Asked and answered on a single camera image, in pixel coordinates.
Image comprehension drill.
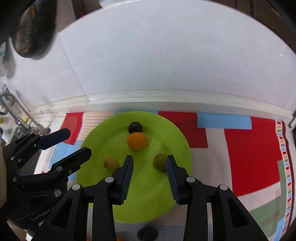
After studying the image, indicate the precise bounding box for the chrome kitchen faucet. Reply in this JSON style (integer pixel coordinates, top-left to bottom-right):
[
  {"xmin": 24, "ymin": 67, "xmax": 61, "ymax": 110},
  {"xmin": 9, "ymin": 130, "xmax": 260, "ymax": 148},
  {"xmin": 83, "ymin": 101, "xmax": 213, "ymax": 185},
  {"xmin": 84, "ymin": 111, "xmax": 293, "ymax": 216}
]
[{"xmin": 1, "ymin": 92, "xmax": 50, "ymax": 135}]

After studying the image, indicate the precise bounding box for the dark plum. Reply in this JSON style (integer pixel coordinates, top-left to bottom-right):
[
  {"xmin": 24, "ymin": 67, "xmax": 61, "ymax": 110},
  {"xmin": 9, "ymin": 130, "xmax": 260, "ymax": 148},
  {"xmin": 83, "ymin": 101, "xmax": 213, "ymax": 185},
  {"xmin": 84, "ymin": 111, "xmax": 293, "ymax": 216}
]
[
  {"xmin": 127, "ymin": 121, "xmax": 142, "ymax": 134},
  {"xmin": 137, "ymin": 226, "xmax": 159, "ymax": 241}
]

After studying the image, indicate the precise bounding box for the black frying pan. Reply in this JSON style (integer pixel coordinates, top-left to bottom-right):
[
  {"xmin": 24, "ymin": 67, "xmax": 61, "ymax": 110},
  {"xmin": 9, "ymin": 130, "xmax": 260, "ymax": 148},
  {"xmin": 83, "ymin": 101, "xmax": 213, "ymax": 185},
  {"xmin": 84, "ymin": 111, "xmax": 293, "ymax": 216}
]
[{"xmin": 11, "ymin": 1, "xmax": 57, "ymax": 59}]

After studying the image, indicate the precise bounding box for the tan fruit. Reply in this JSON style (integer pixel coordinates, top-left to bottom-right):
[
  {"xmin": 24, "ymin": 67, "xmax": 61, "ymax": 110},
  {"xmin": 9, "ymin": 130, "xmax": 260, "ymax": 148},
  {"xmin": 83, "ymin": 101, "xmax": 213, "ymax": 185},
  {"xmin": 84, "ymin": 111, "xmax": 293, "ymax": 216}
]
[{"xmin": 103, "ymin": 157, "xmax": 119, "ymax": 172}]

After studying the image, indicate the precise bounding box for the orange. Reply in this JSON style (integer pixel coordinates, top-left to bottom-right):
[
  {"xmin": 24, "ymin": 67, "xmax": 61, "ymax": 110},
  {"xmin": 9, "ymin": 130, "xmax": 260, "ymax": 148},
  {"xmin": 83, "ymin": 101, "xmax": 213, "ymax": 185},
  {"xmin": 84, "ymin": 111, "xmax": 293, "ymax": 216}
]
[{"xmin": 127, "ymin": 132, "xmax": 148, "ymax": 151}]

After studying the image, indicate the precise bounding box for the green plate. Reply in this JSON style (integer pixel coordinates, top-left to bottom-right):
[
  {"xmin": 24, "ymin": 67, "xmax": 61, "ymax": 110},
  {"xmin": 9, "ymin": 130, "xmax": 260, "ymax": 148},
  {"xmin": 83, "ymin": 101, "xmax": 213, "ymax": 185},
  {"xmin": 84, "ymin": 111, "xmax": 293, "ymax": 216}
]
[{"xmin": 76, "ymin": 111, "xmax": 193, "ymax": 223}]

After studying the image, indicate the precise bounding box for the colourful patterned tablecloth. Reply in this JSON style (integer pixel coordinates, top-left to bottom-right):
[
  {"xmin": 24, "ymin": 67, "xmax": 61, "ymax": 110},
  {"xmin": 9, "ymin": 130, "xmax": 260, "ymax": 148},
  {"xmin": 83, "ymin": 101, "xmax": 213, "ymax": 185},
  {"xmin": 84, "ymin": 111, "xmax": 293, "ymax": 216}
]
[{"xmin": 33, "ymin": 111, "xmax": 296, "ymax": 241}]

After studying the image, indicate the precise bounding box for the green tomato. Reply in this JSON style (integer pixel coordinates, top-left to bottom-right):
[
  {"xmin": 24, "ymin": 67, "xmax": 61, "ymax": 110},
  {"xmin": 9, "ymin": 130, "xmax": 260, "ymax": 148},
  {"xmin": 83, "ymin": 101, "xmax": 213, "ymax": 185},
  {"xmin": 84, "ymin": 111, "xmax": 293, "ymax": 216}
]
[{"xmin": 153, "ymin": 154, "xmax": 167, "ymax": 172}]

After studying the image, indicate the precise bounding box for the dark plum front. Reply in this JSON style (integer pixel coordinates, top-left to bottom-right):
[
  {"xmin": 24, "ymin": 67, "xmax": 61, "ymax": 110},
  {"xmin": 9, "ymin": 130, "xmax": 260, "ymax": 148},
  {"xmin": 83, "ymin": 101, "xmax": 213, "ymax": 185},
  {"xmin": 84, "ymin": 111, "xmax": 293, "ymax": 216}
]
[{"xmin": 137, "ymin": 226, "xmax": 159, "ymax": 241}]

